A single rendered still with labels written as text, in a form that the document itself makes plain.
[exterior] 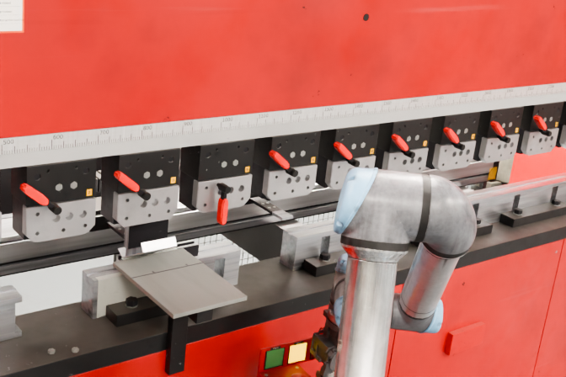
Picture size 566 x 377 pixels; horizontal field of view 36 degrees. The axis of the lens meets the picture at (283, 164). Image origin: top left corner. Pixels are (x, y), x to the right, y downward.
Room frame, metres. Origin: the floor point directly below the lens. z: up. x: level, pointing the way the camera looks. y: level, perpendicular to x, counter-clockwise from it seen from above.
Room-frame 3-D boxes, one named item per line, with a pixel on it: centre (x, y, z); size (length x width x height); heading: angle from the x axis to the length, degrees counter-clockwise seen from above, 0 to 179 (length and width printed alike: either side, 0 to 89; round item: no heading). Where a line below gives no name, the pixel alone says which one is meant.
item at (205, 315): (1.67, 0.17, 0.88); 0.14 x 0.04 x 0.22; 39
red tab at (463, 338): (2.34, -0.60, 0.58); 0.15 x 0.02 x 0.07; 129
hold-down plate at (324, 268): (2.15, -0.21, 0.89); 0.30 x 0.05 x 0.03; 129
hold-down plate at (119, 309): (1.80, 0.22, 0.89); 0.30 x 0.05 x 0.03; 129
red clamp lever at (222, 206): (1.86, 0.13, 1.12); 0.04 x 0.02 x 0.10; 39
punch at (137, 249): (1.82, 0.29, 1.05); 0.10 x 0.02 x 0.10; 129
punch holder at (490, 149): (2.56, -0.62, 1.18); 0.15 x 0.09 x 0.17; 129
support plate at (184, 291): (1.70, 0.20, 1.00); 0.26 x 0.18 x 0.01; 39
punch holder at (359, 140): (2.18, -0.16, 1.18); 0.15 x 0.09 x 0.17; 129
